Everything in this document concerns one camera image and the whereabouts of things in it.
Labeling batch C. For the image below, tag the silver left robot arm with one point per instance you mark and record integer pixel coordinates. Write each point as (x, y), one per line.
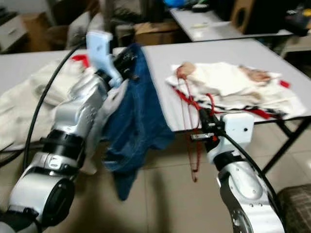
(58, 160)

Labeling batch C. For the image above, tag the white table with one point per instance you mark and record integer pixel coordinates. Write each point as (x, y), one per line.
(214, 24)

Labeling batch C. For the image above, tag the white printed garment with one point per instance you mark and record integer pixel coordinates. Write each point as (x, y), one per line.
(228, 85)

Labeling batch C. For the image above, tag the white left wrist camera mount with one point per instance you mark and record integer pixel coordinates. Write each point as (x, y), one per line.
(99, 51)

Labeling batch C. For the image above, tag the blue denim garment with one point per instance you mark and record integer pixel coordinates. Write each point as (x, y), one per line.
(136, 121)

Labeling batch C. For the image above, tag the blue plastic item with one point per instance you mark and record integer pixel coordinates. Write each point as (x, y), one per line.
(175, 2)

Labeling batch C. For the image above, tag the white remote control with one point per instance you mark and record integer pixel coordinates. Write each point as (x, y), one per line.
(199, 25)

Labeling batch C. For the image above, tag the brown woven stool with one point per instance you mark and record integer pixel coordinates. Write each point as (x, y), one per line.
(294, 208)

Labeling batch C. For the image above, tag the grey table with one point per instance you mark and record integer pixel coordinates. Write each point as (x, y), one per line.
(223, 48)

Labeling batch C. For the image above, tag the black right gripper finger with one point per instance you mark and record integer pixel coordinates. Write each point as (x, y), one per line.
(207, 121)

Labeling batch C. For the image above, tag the cream garment with red trim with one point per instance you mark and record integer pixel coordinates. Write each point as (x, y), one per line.
(24, 102)

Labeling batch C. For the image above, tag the white drawer cabinet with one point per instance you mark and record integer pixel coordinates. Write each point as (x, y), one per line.
(12, 31)

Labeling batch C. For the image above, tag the brown wooden speaker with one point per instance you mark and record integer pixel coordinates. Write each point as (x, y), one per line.
(243, 14)

